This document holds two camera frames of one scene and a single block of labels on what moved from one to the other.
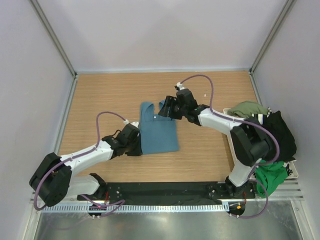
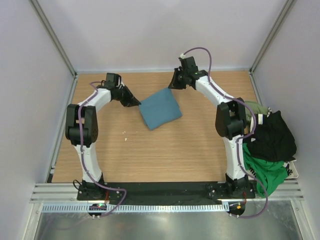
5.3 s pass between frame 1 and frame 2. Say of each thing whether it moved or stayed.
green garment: stayed
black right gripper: moved
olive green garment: stayed
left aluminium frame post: stayed
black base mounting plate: stayed
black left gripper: moved
